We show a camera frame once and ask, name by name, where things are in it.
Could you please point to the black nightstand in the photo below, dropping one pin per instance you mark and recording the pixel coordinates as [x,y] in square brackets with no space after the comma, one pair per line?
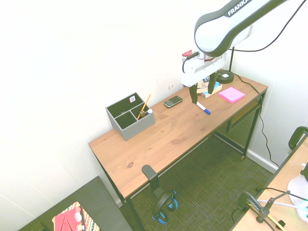
[96,199]

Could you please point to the pink sticky note pad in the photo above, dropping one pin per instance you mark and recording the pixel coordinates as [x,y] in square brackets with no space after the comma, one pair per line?
[231,94]

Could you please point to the small colourful box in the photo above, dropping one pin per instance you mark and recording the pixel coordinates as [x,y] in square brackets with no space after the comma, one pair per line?
[217,87]

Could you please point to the grey fabric desk organizer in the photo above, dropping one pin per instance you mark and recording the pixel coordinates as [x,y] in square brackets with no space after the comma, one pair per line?
[134,125]

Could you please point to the white green power strip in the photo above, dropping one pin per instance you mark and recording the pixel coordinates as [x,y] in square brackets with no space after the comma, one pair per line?
[303,209]

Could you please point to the small brass sharpener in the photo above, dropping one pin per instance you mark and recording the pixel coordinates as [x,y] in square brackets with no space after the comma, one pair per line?
[142,114]

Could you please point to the striped patterned book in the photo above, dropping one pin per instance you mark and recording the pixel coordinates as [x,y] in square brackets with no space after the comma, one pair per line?
[89,219]

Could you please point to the black keypad mobile phone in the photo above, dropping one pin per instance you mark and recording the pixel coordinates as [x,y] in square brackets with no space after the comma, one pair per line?
[173,101]

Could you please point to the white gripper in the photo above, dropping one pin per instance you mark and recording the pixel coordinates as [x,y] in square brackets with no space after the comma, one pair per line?
[192,78]

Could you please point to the black C clamp with stand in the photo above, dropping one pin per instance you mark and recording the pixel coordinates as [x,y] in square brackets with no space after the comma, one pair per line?
[247,201]

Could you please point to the short white marker in organizer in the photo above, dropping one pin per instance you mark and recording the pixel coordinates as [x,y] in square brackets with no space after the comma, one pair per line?
[149,111]

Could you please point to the red sticky notes book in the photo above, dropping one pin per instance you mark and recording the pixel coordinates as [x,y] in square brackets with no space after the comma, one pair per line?
[66,220]

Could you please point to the black blue headphones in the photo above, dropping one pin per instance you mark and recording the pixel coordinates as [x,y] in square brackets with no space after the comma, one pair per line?
[163,204]

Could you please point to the wooden desk black frame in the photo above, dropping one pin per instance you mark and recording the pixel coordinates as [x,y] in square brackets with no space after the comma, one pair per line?
[168,134]

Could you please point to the black desk lamp base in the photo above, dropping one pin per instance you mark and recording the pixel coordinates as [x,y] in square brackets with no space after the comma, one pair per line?
[225,76]

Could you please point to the white round device base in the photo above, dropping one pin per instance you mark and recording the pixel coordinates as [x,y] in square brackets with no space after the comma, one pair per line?
[297,186]

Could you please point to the large black table clamp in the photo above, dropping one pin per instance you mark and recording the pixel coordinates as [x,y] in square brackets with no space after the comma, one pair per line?
[296,137]

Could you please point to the orange pencil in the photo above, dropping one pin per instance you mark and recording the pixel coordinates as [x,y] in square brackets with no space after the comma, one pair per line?
[144,106]

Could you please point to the light wooden work table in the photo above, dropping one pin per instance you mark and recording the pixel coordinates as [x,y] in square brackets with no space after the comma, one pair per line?
[284,173]

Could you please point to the white marker blue cap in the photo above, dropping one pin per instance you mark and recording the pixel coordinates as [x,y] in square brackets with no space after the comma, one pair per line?
[203,108]

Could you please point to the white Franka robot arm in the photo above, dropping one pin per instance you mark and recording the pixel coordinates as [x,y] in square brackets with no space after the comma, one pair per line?
[216,31]

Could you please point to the wrist camera red white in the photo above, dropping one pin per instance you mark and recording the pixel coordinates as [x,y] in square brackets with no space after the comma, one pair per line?
[188,54]

